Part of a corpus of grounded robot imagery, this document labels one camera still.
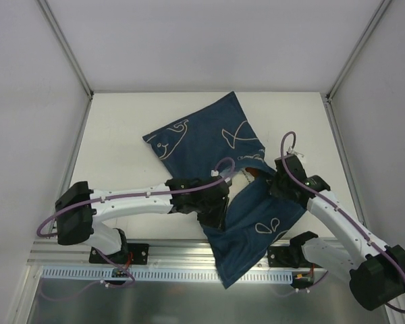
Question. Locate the aluminium frame post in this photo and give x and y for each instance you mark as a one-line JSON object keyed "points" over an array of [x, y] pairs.
{"points": [[362, 41], [60, 37]]}

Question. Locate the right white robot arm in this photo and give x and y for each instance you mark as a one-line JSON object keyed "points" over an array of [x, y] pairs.
{"points": [[373, 270]]}

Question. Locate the blue whale pillowcase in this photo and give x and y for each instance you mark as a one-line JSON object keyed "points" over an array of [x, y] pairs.
{"points": [[220, 137]]}

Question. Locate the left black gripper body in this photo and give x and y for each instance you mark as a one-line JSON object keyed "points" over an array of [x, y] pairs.
{"points": [[211, 218]]}

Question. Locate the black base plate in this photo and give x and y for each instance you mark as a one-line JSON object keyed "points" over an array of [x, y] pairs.
{"points": [[288, 256], [133, 254]]}

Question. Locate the left aluminium frame post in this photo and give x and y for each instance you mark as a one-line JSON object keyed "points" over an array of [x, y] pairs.
{"points": [[60, 37]]}

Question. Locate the white slotted cable duct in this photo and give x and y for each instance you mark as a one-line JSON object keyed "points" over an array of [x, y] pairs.
{"points": [[173, 275]]}

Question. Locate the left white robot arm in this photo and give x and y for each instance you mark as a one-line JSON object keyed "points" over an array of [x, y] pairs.
{"points": [[82, 211]]}

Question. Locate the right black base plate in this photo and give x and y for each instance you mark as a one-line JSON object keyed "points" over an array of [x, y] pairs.
{"points": [[288, 256]]}

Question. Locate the cream white pillow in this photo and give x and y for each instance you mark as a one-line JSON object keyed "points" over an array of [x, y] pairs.
{"points": [[240, 181]]}

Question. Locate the right aluminium frame post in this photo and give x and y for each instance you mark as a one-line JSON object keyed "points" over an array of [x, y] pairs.
{"points": [[362, 41]]}

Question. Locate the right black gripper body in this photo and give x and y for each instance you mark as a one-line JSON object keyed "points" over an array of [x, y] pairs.
{"points": [[279, 185]]}

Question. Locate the aluminium mounting rail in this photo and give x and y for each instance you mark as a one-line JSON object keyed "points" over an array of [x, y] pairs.
{"points": [[163, 254]]}

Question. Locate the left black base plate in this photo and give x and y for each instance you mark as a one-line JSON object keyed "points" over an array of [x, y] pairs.
{"points": [[133, 254]]}

